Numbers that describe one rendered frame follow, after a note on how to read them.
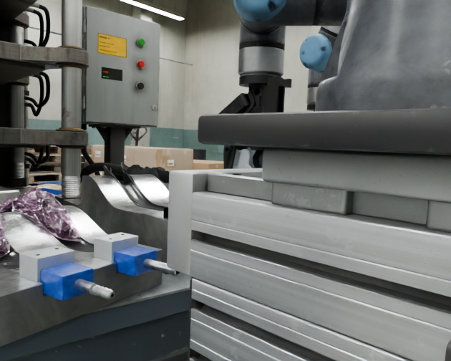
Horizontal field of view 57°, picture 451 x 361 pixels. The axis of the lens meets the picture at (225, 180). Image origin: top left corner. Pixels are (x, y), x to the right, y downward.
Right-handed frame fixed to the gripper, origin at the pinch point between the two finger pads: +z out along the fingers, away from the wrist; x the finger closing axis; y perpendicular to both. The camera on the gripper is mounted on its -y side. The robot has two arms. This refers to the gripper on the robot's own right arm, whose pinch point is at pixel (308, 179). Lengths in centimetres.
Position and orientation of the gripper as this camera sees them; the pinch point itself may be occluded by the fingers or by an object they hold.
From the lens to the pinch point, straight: 115.9
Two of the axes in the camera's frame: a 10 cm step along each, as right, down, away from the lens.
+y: 8.4, 0.9, -5.3
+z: -0.5, 9.9, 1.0
